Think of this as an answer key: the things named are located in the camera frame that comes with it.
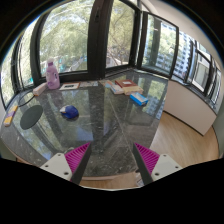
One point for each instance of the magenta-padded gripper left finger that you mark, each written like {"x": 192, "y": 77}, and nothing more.
{"x": 56, "y": 165}

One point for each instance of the white and orange box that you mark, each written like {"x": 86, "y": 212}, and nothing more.
{"x": 40, "y": 89}

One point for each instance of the white card with orange edge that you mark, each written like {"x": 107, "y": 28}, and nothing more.
{"x": 69, "y": 86}

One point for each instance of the white box with blue stripe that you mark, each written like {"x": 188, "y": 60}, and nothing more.
{"x": 115, "y": 88}

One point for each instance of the colourful thin booklet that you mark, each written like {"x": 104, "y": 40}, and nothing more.
{"x": 103, "y": 82}

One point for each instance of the blue and white computer mouse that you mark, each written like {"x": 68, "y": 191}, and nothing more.
{"x": 70, "y": 112}

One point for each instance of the red book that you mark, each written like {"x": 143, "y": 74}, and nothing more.
{"x": 126, "y": 83}

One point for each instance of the black round mouse pad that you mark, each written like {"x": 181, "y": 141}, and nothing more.
{"x": 31, "y": 117}

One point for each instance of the pale printed pamphlet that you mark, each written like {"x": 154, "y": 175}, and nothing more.
{"x": 89, "y": 84}

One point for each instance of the beige book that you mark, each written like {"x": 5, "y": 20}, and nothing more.
{"x": 133, "y": 90}

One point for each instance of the yellow and purple book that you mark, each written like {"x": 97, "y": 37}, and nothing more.
{"x": 10, "y": 115}

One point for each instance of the purple detergent bottle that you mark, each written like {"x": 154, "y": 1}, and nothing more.
{"x": 52, "y": 76}

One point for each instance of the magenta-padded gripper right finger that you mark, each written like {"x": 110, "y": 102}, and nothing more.
{"x": 166, "y": 165}

